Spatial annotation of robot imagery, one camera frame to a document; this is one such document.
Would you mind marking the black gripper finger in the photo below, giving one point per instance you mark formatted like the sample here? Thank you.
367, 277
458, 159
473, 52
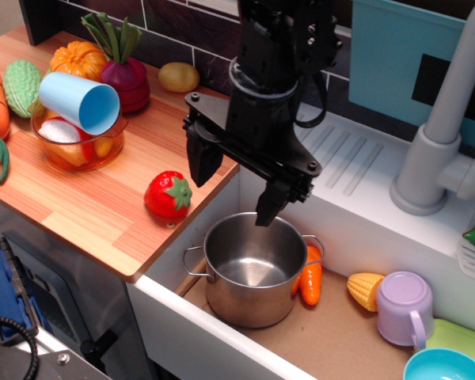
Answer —
204, 157
271, 202

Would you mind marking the white toy sink unit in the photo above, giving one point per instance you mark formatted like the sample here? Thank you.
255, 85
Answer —
350, 210

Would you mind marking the green plastic plate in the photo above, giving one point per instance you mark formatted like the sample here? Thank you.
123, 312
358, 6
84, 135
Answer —
449, 335

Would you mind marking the yellow toy potato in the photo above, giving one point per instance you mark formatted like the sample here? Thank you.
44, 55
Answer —
178, 77

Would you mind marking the light blue plastic cup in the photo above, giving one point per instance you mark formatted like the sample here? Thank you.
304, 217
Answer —
92, 106

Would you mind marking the blue clamp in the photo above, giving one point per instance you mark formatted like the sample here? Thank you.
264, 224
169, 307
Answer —
17, 299

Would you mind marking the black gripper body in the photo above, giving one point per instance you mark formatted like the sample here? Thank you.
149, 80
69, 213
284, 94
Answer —
257, 130

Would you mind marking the orange toy pumpkin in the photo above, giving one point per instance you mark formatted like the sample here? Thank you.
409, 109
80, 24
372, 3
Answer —
79, 58

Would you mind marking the stainless steel pot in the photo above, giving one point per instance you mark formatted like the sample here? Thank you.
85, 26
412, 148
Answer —
250, 270

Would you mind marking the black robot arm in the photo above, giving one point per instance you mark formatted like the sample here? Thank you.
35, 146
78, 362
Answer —
283, 44

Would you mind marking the teal box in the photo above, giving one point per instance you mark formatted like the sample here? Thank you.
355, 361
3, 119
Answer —
399, 57

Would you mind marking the purple toy beet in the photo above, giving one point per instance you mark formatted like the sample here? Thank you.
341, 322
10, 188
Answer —
125, 74

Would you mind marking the orange transparent bowl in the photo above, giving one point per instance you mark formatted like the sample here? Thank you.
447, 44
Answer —
70, 147

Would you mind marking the purple plastic mug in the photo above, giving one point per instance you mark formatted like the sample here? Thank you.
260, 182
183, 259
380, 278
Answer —
405, 314

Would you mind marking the teal plastic bowl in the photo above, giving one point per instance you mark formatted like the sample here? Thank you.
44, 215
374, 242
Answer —
439, 363

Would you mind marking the white slotted spatula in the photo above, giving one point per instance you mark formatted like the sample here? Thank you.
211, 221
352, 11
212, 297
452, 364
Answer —
466, 257

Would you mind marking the red toy strawberry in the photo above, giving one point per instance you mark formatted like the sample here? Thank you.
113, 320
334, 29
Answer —
168, 195

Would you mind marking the yellow toy corn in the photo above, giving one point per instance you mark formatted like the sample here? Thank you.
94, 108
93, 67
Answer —
363, 287

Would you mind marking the green toy bitter gourd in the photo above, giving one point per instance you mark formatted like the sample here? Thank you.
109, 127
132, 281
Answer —
21, 83

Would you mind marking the grey toy faucet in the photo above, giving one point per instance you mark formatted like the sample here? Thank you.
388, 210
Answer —
433, 166

